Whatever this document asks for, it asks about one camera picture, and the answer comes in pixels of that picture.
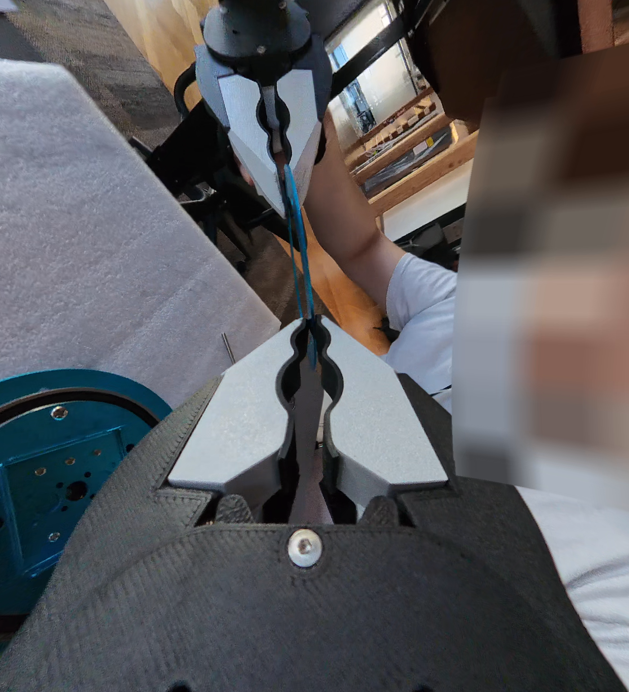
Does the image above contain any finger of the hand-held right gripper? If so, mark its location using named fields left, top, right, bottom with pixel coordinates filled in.
left=216, top=76, right=287, bottom=218
left=275, top=69, right=324, bottom=205

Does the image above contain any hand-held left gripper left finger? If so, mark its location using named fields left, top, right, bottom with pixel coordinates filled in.
left=167, top=318, right=310, bottom=494

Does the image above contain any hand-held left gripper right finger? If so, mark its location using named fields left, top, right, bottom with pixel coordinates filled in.
left=313, top=315, right=450, bottom=522

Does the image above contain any blue metal ring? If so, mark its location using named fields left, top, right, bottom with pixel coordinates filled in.
left=281, top=162, right=319, bottom=371

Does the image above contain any round blue metal turntable base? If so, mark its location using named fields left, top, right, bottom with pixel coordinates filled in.
left=0, top=369, right=173, bottom=682

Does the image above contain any person's right forearm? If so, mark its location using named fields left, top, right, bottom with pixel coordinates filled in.
left=301, top=116, right=407, bottom=309

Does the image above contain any black office chair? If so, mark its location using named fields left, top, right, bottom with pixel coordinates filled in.
left=128, top=62, right=293, bottom=260

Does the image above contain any wooden shelf unit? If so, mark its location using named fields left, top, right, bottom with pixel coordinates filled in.
left=341, top=86, right=480, bottom=217

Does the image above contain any white foam sheet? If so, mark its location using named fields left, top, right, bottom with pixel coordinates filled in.
left=0, top=56, right=283, bottom=412

